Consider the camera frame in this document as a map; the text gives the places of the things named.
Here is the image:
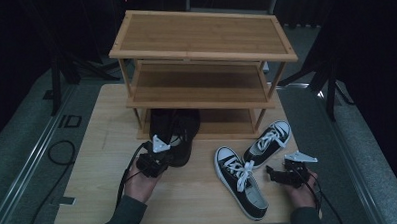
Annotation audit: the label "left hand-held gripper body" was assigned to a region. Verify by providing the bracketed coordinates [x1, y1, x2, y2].
[134, 134, 174, 179]

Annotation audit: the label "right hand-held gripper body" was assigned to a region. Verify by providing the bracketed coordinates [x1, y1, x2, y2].
[282, 150, 320, 189]

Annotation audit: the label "black canvas sneaker white laces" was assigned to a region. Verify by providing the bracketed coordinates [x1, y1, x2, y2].
[241, 119, 294, 170]
[213, 144, 270, 223]

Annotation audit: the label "wooden shoe rack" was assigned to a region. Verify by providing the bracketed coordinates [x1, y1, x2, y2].
[106, 4, 301, 145]

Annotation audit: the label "person's right hand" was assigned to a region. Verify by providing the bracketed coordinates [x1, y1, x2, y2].
[282, 172, 321, 210]

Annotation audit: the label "person's left hand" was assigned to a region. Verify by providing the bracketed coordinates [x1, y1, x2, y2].
[122, 156, 163, 205]

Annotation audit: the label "black metal stand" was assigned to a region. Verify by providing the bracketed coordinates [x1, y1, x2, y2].
[44, 24, 123, 117]
[276, 50, 356, 124]

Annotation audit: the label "right hand-held gripper cable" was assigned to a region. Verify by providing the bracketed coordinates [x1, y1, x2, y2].
[296, 160, 345, 224]

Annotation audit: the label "metal floor rail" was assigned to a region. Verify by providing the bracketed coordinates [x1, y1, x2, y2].
[0, 84, 83, 224]
[314, 80, 387, 224]

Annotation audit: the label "black floor cable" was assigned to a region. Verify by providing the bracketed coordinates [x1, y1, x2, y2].
[22, 139, 79, 224]

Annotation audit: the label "grey metal frame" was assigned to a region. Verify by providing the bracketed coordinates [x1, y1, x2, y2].
[183, 0, 337, 19]

